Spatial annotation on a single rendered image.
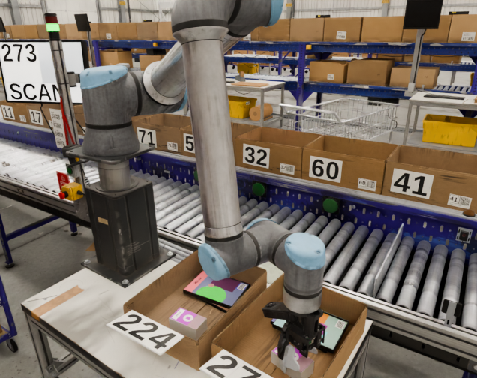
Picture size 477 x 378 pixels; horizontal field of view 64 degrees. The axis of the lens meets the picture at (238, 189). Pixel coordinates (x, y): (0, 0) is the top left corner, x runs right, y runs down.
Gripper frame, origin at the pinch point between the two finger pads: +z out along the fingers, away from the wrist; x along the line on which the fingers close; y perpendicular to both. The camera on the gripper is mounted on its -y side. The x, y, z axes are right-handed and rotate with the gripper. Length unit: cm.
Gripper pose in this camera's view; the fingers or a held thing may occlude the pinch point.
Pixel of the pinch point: (291, 359)
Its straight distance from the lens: 112.0
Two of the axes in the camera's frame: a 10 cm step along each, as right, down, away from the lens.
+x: 7.3, -2.7, 6.3
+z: 0.1, 9.2, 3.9
